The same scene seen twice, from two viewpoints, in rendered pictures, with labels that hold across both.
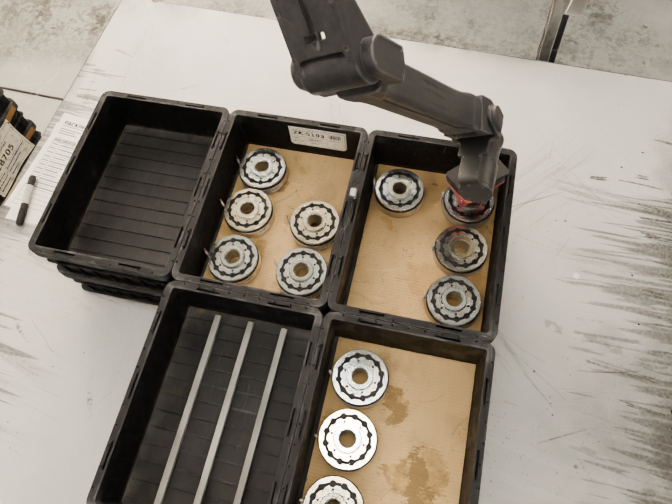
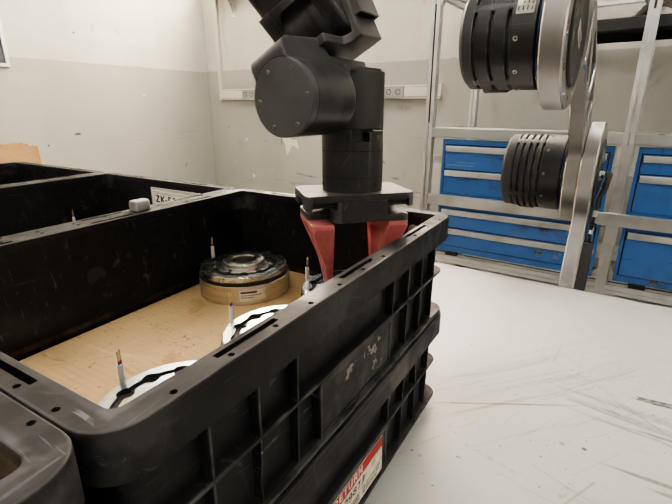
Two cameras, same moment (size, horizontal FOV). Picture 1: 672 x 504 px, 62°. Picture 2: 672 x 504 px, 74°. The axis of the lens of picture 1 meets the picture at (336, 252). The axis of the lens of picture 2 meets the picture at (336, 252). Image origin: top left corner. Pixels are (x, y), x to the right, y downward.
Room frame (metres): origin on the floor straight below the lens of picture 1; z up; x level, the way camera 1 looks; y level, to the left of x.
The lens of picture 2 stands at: (0.12, -0.35, 1.04)
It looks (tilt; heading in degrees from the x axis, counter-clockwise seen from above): 18 degrees down; 10
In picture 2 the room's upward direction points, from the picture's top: straight up
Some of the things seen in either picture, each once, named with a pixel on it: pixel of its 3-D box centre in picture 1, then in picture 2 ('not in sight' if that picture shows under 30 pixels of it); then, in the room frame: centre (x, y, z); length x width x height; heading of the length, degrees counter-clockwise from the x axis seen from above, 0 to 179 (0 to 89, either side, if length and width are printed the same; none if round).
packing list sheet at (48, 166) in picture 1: (68, 170); not in sight; (0.89, 0.65, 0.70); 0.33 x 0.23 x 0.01; 157
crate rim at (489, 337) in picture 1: (426, 228); (214, 252); (0.47, -0.18, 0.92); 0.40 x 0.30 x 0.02; 159
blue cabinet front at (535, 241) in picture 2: not in sight; (513, 204); (2.27, -0.79, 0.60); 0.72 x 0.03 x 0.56; 67
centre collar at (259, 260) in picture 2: (399, 188); (243, 261); (0.59, -0.15, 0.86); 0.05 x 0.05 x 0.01
